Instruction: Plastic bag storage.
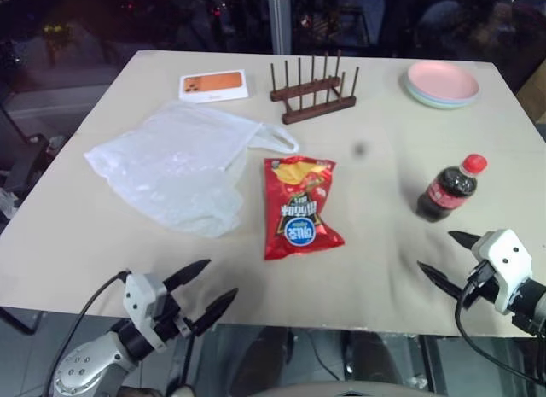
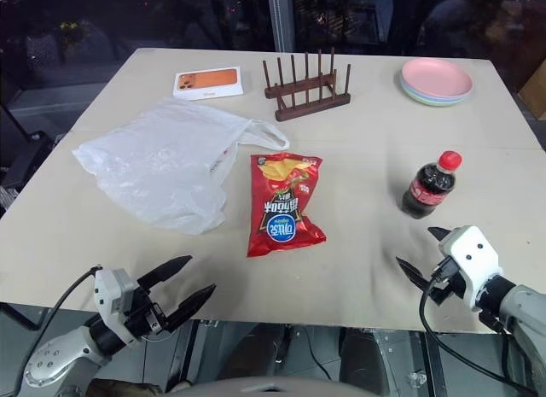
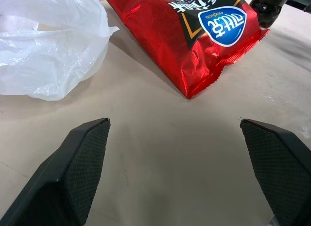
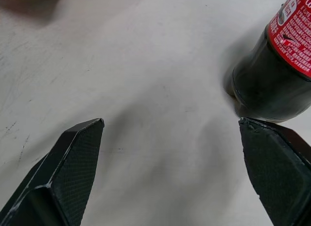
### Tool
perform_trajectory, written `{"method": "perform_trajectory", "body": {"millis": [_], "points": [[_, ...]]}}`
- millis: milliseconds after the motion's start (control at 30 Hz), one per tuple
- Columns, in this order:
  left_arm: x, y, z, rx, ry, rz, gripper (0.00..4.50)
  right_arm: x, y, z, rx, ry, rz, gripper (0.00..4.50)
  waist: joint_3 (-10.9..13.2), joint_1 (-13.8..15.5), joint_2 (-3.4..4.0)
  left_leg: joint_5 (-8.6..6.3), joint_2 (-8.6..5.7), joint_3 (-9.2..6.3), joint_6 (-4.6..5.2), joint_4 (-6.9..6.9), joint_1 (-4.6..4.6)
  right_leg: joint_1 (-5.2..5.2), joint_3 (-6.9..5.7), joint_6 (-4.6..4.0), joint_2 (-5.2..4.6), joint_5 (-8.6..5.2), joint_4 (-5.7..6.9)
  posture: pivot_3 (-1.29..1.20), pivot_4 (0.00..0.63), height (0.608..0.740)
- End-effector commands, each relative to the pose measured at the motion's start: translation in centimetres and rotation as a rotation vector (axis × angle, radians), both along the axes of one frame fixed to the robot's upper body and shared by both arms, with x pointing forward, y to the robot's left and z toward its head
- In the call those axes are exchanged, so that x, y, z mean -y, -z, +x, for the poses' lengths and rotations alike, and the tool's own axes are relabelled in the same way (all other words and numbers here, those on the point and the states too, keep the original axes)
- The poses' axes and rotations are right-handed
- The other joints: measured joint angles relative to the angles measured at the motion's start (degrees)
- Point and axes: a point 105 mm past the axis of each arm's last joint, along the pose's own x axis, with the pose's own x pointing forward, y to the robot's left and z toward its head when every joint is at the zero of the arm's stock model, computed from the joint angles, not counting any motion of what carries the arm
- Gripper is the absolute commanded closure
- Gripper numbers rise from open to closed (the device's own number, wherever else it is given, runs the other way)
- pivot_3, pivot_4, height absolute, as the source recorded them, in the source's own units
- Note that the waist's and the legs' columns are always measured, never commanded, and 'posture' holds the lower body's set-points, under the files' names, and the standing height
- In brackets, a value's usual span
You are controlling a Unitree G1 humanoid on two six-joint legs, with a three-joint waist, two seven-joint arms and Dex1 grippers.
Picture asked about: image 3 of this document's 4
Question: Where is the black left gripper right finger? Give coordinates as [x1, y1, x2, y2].
[240, 118, 311, 226]

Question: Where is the white plastic bag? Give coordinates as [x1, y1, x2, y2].
[0, 0, 120, 102]

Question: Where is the dark cola bottle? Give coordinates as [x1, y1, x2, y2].
[248, 0, 293, 29]

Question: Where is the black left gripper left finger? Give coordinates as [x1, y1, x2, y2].
[0, 118, 111, 226]

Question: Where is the red chip bag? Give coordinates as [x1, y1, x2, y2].
[101, 0, 271, 100]

